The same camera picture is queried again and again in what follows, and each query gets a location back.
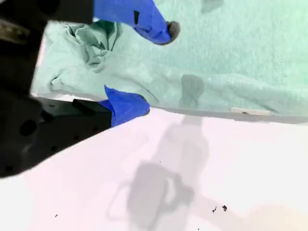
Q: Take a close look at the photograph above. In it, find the pale green T-shirt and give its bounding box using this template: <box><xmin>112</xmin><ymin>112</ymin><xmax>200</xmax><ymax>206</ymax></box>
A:
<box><xmin>31</xmin><ymin>0</ymin><xmax>308</xmax><ymax>123</ymax></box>

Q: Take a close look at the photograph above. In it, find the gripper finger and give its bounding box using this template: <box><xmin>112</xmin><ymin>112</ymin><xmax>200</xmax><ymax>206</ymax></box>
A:
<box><xmin>48</xmin><ymin>0</ymin><xmax>181</xmax><ymax>46</ymax></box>
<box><xmin>0</xmin><ymin>84</ymin><xmax>151</xmax><ymax>179</ymax></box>

